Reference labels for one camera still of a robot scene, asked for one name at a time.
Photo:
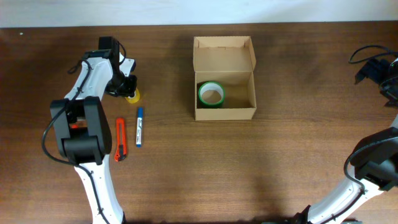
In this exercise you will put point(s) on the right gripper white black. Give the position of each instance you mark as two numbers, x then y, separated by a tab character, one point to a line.
372	70

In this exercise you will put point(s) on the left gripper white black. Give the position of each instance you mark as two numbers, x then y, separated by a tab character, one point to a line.
130	88

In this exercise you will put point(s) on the small yellow tape roll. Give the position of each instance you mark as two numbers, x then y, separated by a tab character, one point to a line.
135	98

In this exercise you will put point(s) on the green tape roll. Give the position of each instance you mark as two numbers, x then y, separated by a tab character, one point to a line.
211	95

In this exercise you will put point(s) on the brown cardboard box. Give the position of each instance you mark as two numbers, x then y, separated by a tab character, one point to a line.
230	61

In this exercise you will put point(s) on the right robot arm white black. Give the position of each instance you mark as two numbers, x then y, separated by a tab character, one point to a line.
371	168

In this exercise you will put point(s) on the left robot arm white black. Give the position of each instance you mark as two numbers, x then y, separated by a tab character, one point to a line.
81	128

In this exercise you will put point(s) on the blue white marker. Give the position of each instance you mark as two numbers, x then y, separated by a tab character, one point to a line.
140	115

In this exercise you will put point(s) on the orange utility knife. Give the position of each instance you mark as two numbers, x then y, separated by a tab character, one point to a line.
121	151

